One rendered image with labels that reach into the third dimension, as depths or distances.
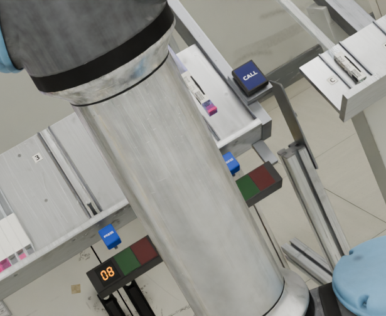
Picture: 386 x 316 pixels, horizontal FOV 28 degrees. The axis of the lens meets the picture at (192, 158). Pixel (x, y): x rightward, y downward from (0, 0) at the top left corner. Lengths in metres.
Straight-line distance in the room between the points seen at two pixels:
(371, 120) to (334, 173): 1.13
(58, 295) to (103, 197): 0.40
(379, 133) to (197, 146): 0.92
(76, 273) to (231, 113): 0.50
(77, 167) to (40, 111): 1.91
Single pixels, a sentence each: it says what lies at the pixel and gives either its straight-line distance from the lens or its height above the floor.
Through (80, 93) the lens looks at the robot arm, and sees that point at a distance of 0.54.
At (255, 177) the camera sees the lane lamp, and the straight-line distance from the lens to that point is 1.22.
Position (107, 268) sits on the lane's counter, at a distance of 1.19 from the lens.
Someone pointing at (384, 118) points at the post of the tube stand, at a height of 0.56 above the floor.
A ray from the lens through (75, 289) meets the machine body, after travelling 1.58.
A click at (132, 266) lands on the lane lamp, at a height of 0.65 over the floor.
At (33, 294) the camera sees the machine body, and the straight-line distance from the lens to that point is 1.56.
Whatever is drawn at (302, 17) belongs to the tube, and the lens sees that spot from 1.26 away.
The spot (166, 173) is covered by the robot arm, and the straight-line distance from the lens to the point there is 0.58.
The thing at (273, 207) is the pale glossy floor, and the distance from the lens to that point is 2.54.
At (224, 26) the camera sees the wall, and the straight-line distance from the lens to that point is 3.31.
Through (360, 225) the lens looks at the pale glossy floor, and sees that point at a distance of 2.26.
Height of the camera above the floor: 1.18
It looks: 22 degrees down
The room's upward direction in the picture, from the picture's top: 27 degrees counter-clockwise
